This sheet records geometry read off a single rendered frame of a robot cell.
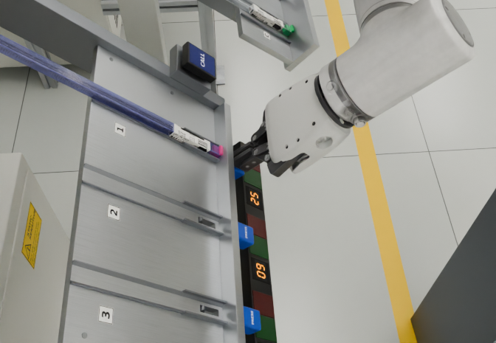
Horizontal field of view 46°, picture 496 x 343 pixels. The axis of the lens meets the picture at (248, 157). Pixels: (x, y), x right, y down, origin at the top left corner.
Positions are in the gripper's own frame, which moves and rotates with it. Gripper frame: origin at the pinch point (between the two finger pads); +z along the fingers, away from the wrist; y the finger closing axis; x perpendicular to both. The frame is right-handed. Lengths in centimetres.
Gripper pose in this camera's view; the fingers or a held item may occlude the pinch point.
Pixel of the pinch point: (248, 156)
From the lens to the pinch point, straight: 78.2
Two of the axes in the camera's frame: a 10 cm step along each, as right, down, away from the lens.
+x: -7.1, -3.7, -6.0
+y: -0.7, -8.1, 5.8
